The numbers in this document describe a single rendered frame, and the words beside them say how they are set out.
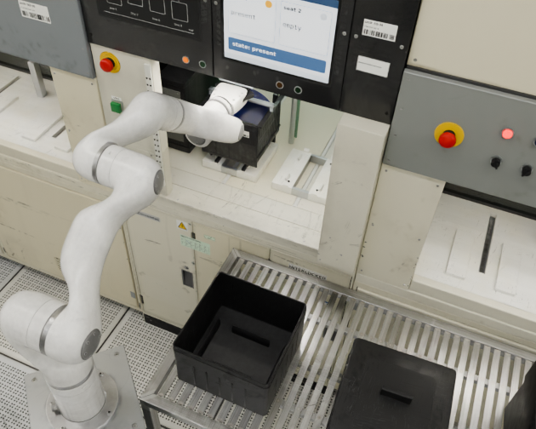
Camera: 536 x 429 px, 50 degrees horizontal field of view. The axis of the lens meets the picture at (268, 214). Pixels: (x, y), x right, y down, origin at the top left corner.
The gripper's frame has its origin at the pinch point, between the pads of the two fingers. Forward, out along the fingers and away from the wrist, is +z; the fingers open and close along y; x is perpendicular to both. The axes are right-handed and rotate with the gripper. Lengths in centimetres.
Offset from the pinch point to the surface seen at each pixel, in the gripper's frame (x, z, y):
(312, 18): 44, -30, 31
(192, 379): -39, -83, 24
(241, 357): -42, -70, 32
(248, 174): -29.3, -10.4, 7.7
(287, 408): -43, -79, 50
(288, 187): -29.4, -10.8, 22.9
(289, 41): 37, -30, 26
